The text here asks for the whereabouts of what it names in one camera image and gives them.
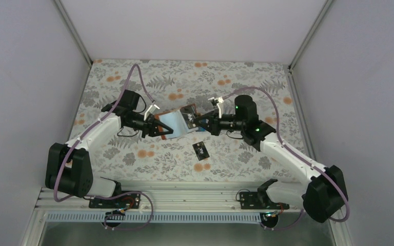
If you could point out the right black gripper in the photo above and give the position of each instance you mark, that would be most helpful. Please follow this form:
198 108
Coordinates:
209 124

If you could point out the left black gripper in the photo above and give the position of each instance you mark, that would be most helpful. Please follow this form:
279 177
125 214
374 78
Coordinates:
145 126

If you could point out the brown leather card holder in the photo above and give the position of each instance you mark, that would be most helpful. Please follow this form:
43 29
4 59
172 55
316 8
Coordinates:
175 120

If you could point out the black VIP credit card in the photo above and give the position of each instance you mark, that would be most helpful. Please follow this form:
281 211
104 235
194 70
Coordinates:
200 150

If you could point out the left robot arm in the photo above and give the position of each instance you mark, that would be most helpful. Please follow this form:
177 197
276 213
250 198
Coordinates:
69 165

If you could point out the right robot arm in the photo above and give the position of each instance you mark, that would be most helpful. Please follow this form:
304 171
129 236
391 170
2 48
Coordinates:
320 190

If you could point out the floral patterned table mat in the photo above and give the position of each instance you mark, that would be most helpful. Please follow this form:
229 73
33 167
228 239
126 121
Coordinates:
173 84

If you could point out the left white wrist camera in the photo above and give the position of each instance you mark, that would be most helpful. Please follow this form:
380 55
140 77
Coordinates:
150 110

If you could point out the aluminium rail frame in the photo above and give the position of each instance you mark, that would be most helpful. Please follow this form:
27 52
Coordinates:
167 196

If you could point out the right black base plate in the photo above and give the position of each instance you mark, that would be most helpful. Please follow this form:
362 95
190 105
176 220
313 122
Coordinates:
251 201

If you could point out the blue slotted cable duct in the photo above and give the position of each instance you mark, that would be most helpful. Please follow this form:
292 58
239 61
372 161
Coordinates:
157 217

